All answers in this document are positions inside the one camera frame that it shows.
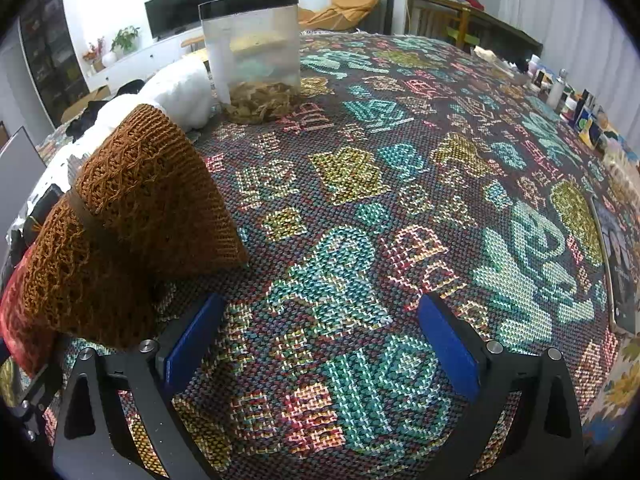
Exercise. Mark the orange lounge chair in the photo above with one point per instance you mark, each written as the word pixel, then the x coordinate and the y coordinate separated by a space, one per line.
pixel 345 7

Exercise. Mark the green potted plant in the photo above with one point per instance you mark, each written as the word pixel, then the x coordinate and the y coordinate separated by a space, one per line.
pixel 125 39

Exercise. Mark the red cloth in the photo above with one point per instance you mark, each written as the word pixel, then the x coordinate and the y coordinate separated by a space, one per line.
pixel 20 320

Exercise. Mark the clear container with black lid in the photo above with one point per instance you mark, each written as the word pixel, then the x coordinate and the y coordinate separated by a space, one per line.
pixel 250 45

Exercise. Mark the black flat television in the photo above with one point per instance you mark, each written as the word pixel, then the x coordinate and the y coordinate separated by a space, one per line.
pixel 185 5

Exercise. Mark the black cloth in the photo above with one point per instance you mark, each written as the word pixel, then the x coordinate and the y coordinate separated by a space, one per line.
pixel 82 120

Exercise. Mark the white crumpled tissue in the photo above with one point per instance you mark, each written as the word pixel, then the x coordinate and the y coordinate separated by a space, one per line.
pixel 492 57

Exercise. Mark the magazine with dark cover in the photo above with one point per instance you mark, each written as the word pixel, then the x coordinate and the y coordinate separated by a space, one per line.
pixel 620 270

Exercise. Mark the small wooden stool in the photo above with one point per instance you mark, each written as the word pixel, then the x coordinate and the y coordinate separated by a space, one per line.
pixel 192 42

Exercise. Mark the white television cabinet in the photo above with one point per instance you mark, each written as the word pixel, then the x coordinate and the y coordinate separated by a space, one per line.
pixel 145 60

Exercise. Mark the patterned woven blanket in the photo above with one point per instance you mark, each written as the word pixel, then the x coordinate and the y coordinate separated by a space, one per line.
pixel 375 220

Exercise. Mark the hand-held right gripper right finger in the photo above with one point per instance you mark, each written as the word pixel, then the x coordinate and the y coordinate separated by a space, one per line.
pixel 447 345

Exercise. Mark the white fluffy cloth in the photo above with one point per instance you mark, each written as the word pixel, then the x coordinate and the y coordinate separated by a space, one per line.
pixel 175 90

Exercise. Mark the row of small boxes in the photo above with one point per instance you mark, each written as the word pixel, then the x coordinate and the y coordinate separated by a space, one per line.
pixel 592 120

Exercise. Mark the red flowers in vase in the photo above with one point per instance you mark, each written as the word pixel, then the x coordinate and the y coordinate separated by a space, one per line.
pixel 95 52

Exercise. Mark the black display shelf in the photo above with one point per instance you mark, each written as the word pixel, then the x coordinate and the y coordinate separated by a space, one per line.
pixel 52 55

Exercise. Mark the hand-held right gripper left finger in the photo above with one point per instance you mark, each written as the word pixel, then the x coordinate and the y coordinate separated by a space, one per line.
pixel 192 340

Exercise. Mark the white bottle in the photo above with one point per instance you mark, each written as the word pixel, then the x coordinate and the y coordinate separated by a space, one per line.
pixel 558 91

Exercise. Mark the brown knitted hat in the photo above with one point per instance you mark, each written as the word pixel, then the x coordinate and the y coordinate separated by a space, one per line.
pixel 150 195

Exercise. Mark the dark wooden table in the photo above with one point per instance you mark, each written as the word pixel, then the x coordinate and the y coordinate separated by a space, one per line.
pixel 465 25

